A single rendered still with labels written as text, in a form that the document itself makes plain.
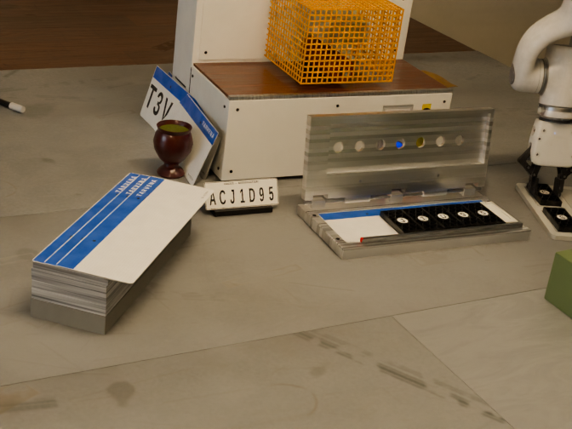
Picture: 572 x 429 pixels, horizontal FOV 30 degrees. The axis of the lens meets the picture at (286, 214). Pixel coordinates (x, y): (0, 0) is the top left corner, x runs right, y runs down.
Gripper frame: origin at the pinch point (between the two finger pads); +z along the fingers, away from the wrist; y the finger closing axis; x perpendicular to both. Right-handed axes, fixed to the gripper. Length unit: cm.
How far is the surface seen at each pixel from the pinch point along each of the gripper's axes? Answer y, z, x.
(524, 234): -11.5, 6.4, -20.1
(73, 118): -106, -3, 31
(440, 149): -27.5, -7.9, -6.8
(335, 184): -51, -1, -15
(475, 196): -17.4, 2.3, -3.9
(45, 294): -105, 11, -59
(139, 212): -91, 1, -40
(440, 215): -29.2, 4.0, -17.9
